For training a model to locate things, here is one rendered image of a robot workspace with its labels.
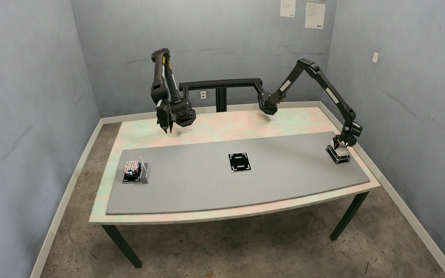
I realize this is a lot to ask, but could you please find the white tube carrier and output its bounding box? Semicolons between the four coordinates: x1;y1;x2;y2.
331;141;350;156

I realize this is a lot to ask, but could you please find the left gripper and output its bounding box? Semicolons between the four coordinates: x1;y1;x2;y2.
333;130;348;150

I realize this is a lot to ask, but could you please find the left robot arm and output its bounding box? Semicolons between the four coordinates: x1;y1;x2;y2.
261;58;363;147

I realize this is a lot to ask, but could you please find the black vial rack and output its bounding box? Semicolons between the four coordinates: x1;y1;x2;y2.
124;162;141;180

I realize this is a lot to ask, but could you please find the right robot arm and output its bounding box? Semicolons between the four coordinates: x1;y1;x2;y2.
151;48;194;130

